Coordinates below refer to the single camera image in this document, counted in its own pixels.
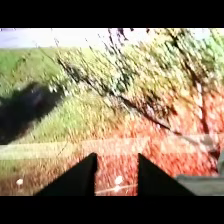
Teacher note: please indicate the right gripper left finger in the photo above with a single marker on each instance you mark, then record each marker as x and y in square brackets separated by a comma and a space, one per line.
[80, 180]

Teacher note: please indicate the grey garment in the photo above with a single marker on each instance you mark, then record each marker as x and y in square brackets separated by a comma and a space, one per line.
[203, 185]

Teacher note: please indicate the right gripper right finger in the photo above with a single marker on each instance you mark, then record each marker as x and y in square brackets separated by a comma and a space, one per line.
[153, 181]

